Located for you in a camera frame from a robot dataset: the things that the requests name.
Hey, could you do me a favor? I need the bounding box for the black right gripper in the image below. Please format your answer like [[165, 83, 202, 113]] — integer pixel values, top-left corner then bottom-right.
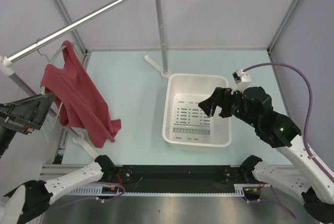
[[197, 87, 258, 127]]

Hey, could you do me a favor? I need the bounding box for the mint green plastic hanger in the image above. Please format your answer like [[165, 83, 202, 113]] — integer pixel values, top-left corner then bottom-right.
[[39, 43, 82, 144]]

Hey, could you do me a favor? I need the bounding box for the red tank top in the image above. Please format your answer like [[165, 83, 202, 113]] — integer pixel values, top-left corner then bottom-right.
[[40, 41, 122, 148]]

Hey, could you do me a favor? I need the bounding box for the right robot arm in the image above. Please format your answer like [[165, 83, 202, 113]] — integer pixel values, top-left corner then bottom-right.
[[198, 87, 333, 223]]

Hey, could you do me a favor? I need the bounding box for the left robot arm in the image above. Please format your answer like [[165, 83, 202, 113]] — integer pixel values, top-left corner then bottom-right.
[[1, 93, 115, 223]]

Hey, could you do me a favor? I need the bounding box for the white plastic basket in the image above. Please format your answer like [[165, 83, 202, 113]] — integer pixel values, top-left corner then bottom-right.
[[162, 74, 232, 151]]

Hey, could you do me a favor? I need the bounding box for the metal clothes rack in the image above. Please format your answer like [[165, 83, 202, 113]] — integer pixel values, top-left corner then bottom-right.
[[0, 0, 171, 159]]

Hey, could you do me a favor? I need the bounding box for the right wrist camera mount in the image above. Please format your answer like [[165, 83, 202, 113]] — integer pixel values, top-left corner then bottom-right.
[[232, 69, 252, 93]]

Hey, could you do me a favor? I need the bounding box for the white slotted cable duct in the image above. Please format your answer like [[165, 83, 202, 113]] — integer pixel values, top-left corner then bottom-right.
[[67, 184, 265, 200]]

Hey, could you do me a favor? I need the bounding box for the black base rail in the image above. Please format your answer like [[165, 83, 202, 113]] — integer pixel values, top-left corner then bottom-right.
[[103, 165, 260, 193]]

